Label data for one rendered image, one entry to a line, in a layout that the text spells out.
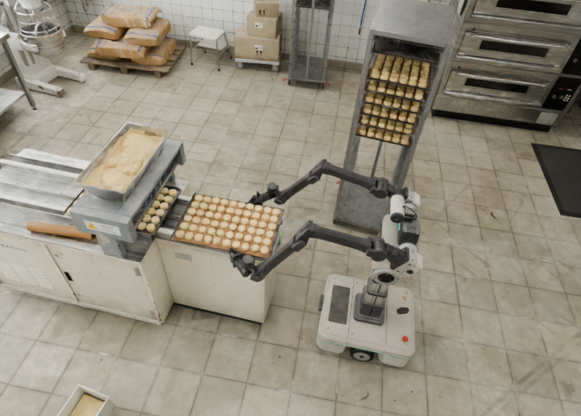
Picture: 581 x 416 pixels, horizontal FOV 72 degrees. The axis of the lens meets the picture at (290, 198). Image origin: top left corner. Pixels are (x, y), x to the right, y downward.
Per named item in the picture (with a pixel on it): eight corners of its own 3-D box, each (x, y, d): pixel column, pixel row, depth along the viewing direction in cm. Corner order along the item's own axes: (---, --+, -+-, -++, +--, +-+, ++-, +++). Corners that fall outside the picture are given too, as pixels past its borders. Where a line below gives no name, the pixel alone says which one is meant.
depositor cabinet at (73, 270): (6, 292, 305) (-55, 218, 246) (63, 223, 355) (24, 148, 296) (164, 331, 291) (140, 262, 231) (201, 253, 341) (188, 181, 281)
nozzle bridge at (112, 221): (87, 251, 235) (67, 211, 211) (145, 171, 285) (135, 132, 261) (140, 263, 231) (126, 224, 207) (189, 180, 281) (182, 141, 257)
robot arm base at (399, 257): (409, 246, 203) (392, 257, 211) (397, 239, 201) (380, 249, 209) (409, 260, 197) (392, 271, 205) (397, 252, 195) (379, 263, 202)
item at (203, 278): (174, 308, 304) (151, 232, 240) (191, 271, 328) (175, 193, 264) (264, 329, 296) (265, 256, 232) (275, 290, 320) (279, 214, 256)
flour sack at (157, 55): (162, 68, 534) (161, 58, 524) (131, 66, 535) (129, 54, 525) (178, 45, 585) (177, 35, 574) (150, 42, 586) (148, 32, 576)
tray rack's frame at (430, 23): (386, 240, 358) (455, 44, 232) (329, 224, 367) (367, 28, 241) (394, 192, 402) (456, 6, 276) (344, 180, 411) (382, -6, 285)
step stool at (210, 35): (233, 57, 591) (231, 26, 559) (219, 71, 560) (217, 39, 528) (204, 52, 599) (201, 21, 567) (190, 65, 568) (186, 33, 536)
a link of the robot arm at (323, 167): (315, 166, 227) (318, 154, 233) (309, 181, 238) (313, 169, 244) (389, 192, 227) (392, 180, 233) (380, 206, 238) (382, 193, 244)
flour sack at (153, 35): (157, 49, 513) (155, 36, 501) (124, 47, 514) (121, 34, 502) (173, 27, 564) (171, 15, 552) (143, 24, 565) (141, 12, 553)
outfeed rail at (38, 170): (2, 168, 280) (-3, 160, 275) (4, 165, 282) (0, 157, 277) (283, 225, 257) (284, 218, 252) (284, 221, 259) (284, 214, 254)
